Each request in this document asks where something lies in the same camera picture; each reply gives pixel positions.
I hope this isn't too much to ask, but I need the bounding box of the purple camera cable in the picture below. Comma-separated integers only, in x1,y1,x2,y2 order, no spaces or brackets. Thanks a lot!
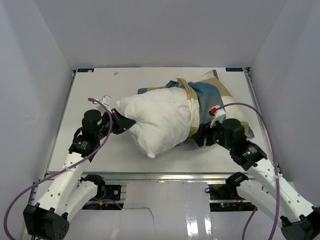
4,97,113,240
216,102,280,240

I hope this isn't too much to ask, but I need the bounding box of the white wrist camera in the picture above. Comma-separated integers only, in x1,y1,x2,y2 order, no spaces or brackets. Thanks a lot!
97,95,112,111
208,105,226,128

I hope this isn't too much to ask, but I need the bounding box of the blue left corner sticker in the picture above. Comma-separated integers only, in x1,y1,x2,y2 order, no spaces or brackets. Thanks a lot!
76,68,95,73

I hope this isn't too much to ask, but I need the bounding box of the white pillow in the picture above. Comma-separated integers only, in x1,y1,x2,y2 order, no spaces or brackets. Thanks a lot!
116,87,191,159

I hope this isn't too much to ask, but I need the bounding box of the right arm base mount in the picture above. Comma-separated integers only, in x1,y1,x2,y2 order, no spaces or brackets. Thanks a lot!
204,177,255,213

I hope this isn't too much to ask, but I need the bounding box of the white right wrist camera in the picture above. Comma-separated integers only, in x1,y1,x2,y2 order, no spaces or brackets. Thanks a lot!
208,105,226,128

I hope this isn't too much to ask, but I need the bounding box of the blue tan white pillowcase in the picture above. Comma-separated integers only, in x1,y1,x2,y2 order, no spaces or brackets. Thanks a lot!
137,69,255,147

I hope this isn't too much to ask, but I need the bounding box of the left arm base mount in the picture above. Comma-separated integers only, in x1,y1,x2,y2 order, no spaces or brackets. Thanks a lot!
80,174,123,210

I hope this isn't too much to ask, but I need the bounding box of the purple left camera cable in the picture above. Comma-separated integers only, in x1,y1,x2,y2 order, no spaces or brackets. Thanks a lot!
4,97,113,240

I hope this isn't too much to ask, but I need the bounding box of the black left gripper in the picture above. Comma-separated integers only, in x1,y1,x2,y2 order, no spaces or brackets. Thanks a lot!
95,108,136,140

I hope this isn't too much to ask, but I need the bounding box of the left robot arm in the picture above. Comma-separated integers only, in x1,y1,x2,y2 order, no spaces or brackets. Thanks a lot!
23,109,136,240

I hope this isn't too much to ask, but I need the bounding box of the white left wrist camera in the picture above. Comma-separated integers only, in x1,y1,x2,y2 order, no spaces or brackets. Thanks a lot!
97,95,112,111

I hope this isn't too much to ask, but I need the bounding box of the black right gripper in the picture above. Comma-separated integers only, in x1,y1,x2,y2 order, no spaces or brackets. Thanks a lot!
191,116,234,151

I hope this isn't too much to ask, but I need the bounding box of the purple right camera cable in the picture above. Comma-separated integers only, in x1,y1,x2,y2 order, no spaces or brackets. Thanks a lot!
216,102,280,240

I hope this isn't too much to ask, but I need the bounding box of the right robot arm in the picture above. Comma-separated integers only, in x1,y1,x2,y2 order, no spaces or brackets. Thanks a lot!
192,118,320,240

